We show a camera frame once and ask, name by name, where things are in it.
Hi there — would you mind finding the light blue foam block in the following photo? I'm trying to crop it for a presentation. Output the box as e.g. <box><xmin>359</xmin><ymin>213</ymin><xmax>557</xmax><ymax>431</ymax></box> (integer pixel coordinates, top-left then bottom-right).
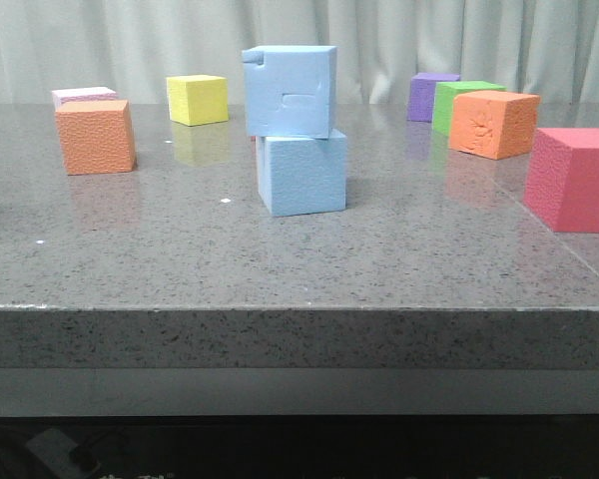
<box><xmin>256</xmin><ymin>129</ymin><xmax>347</xmax><ymax>217</ymax></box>

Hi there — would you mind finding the dented blue foam block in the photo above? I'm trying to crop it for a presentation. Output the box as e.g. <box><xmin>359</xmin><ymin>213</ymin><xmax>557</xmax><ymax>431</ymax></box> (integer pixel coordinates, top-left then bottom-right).
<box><xmin>242</xmin><ymin>45</ymin><xmax>337</xmax><ymax>139</ymax></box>

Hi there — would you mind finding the yellow foam block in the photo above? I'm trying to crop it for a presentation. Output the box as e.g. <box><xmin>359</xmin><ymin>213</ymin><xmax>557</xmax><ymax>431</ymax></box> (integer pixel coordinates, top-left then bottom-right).
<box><xmin>166</xmin><ymin>75</ymin><xmax>229</xmax><ymax>126</ymax></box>

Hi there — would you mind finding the purple foam block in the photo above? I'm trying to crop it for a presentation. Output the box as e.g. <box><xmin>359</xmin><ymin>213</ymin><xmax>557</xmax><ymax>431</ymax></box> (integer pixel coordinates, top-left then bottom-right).
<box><xmin>407</xmin><ymin>72</ymin><xmax>461</xmax><ymax>123</ymax></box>

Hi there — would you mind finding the green foam block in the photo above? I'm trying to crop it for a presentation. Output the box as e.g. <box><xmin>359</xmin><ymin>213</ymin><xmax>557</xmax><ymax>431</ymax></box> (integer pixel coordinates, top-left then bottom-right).
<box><xmin>432</xmin><ymin>80</ymin><xmax>507</xmax><ymax>137</ymax></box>

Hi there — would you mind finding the dented orange foam block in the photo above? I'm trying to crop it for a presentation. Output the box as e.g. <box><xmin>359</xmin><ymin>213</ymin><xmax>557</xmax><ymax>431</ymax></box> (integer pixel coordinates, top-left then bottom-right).
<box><xmin>448</xmin><ymin>90</ymin><xmax>541</xmax><ymax>160</ymax></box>

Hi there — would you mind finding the orange foam block left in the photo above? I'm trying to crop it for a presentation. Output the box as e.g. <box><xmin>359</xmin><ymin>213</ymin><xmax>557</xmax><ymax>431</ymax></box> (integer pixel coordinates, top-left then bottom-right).
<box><xmin>55</xmin><ymin>100</ymin><xmax>136</xmax><ymax>175</ymax></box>

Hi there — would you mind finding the pink lilac foam block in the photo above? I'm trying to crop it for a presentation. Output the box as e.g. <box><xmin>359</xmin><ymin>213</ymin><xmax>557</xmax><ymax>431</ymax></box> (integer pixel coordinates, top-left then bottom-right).
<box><xmin>51</xmin><ymin>86</ymin><xmax>119</xmax><ymax>109</ymax></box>

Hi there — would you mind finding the large red foam block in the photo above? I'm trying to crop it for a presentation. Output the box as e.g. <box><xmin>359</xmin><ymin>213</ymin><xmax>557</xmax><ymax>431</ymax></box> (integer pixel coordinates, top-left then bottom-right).
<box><xmin>523</xmin><ymin>128</ymin><xmax>599</xmax><ymax>234</ymax></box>

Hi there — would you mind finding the grey power adapter under table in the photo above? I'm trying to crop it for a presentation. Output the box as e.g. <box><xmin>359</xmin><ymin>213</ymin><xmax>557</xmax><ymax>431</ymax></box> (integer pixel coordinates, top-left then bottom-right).
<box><xmin>25</xmin><ymin>428</ymin><xmax>101</xmax><ymax>478</ymax></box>

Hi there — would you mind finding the grey curtain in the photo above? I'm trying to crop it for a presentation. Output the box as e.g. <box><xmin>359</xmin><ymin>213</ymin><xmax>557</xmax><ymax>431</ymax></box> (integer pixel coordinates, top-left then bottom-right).
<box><xmin>0</xmin><ymin>1</ymin><xmax>599</xmax><ymax>104</ymax></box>

